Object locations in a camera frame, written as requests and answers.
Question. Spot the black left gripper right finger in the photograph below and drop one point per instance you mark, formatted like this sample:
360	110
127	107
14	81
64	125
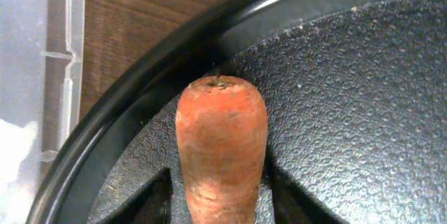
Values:
292	205

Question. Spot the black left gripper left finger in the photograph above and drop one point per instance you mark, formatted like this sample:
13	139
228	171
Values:
150	204

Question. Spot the orange carrot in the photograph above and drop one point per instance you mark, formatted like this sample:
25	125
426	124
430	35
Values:
221	126

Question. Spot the round black tray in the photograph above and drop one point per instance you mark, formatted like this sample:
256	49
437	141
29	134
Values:
356	98

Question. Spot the clear plastic bin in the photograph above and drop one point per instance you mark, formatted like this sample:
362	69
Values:
41	77

